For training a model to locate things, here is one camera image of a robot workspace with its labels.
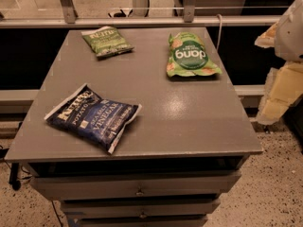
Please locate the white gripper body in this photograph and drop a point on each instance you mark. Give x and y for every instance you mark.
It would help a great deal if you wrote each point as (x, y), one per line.
(291, 37)

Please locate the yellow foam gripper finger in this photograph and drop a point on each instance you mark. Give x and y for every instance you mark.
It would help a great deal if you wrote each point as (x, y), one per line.
(267, 38)
(283, 87)

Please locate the light green Dang chip bag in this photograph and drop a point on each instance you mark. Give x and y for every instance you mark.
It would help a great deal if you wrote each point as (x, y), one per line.
(188, 58)

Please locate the green jalapeno Kettle chip bag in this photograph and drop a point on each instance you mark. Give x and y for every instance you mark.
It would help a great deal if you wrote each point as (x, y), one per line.
(106, 42)

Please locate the blue Kettle vinegar chip bag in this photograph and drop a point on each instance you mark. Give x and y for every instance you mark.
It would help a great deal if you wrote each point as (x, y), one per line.
(92, 117)

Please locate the grey drawer cabinet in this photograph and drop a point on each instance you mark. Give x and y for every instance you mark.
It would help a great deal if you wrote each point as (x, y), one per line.
(184, 149)

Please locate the metal railing frame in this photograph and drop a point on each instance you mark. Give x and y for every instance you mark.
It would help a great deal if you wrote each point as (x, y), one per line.
(120, 13)

